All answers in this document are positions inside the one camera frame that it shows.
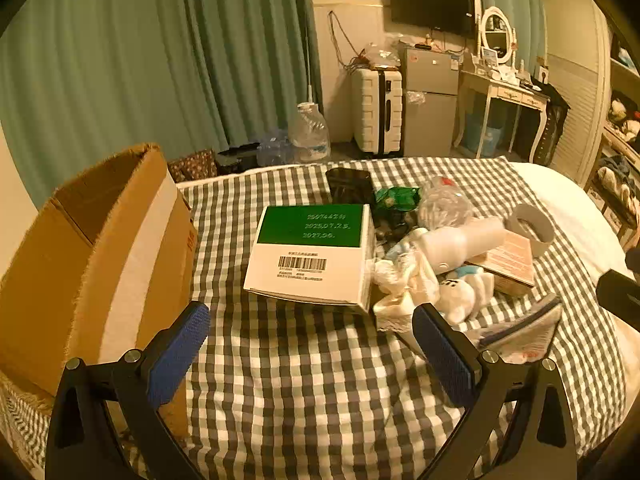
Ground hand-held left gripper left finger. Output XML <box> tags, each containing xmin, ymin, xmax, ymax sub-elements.
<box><xmin>46</xmin><ymin>301</ymin><xmax>211</xmax><ymax>480</ymax></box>

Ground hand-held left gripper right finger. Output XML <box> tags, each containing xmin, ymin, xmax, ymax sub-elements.
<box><xmin>411</xmin><ymin>302</ymin><xmax>578</xmax><ymax>480</ymax></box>

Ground white plush toy blue star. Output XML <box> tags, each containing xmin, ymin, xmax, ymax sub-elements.
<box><xmin>440</xmin><ymin>265</ymin><xmax>496</xmax><ymax>326</ymax></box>

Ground blue white tissue pack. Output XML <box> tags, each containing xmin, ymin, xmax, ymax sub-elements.
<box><xmin>382</xmin><ymin>237</ymin><xmax>423</xmax><ymax>263</ymax></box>

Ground brown cardboard box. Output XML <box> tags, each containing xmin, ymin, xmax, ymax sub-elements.
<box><xmin>0</xmin><ymin>142</ymin><xmax>198</xmax><ymax>438</ymax></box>

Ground green and white box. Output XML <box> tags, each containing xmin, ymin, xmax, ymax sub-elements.
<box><xmin>243</xmin><ymin>203</ymin><xmax>376</xmax><ymax>313</ymax></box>

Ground green snack packet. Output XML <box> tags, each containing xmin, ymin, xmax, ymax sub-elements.
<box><xmin>374</xmin><ymin>186</ymin><xmax>421</xmax><ymax>213</ymax></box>

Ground white crumpled cloth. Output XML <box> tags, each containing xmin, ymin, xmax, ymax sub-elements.
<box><xmin>367</xmin><ymin>247</ymin><xmax>441</xmax><ymax>333</ymax></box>

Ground white zipper pouch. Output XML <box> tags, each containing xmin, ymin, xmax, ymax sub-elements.
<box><xmin>470</xmin><ymin>292</ymin><xmax>563</xmax><ymax>365</ymax></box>

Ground pile of clothes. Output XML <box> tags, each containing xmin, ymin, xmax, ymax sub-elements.
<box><xmin>587</xmin><ymin>90</ymin><xmax>640</xmax><ymax>221</ymax></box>

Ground white bed sheet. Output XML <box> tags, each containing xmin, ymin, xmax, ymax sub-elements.
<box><xmin>510</xmin><ymin>160</ymin><xmax>640</xmax><ymax>461</ymax></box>

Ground roll of tape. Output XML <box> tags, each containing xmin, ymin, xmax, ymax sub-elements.
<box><xmin>505</xmin><ymin>203</ymin><xmax>556</xmax><ymax>258</ymax></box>

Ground white plastic bottle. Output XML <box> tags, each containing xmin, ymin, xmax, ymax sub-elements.
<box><xmin>417</xmin><ymin>217</ymin><xmax>506</xmax><ymax>276</ymax></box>

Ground pink flat box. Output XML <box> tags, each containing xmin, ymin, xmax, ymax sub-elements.
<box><xmin>467</xmin><ymin>230</ymin><xmax>537</xmax><ymax>297</ymax></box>

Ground grey white checked blanket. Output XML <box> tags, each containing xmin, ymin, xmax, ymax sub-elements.
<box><xmin>0</xmin><ymin>156</ymin><xmax>631</xmax><ymax>480</ymax></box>

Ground clear plastic bottle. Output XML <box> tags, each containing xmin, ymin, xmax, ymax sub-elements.
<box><xmin>417</xmin><ymin>176</ymin><xmax>476</xmax><ymax>231</ymax></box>

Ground white louvered wardrobe door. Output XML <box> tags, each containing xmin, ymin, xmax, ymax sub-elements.
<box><xmin>540</xmin><ymin>0</ymin><xmax>613</xmax><ymax>186</ymax></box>

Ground floral fabric bag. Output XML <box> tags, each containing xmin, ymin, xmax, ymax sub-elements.
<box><xmin>167</xmin><ymin>149</ymin><xmax>218</xmax><ymax>183</ymax></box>

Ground black glossy wallet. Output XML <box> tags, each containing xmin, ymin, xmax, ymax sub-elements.
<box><xmin>325</xmin><ymin>167</ymin><xmax>376</xmax><ymax>206</ymax></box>

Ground blue bin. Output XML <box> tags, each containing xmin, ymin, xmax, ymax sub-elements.
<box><xmin>462</xmin><ymin>115</ymin><xmax>506</xmax><ymax>156</ymax></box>

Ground black bag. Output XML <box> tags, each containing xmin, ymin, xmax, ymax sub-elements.
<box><xmin>216</xmin><ymin>142</ymin><xmax>261</xmax><ymax>175</ymax></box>

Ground white dressing table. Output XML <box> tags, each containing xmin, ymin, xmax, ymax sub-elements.
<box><xmin>452</xmin><ymin>70</ymin><xmax>551</xmax><ymax>163</ymax></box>

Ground grey small fridge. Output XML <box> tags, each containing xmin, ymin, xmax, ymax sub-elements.
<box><xmin>400</xmin><ymin>46</ymin><xmax>461</xmax><ymax>158</ymax></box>

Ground white suitcase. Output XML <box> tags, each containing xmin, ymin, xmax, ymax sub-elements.
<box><xmin>352</xmin><ymin>67</ymin><xmax>403</xmax><ymax>156</ymax></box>

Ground large clear water jug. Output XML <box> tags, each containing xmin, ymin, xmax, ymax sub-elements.
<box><xmin>289</xmin><ymin>101</ymin><xmax>332</xmax><ymax>163</ymax></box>

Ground white oval mirror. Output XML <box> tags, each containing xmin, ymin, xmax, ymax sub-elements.
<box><xmin>480</xmin><ymin>6</ymin><xmax>516</xmax><ymax>66</ymax></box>

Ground wide green curtain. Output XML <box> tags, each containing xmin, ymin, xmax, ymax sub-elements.
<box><xmin>0</xmin><ymin>0</ymin><xmax>321</xmax><ymax>206</ymax></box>

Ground clear plastic bags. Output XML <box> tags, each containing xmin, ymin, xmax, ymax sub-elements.
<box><xmin>367</xmin><ymin>35</ymin><xmax>416</xmax><ymax>68</ymax></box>

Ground thin white pole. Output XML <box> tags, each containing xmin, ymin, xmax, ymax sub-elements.
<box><xmin>305</xmin><ymin>10</ymin><xmax>316</xmax><ymax>106</ymax></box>

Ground dark bead bracelet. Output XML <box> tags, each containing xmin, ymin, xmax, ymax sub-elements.
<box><xmin>374</xmin><ymin>212</ymin><xmax>418</xmax><ymax>247</ymax></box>

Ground black wall television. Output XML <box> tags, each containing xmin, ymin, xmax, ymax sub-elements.
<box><xmin>389</xmin><ymin>0</ymin><xmax>476</xmax><ymax>38</ymax></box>

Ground wall cables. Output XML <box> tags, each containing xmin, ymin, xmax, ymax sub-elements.
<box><xmin>327</xmin><ymin>10</ymin><xmax>366</xmax><ymax>68</ymax></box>

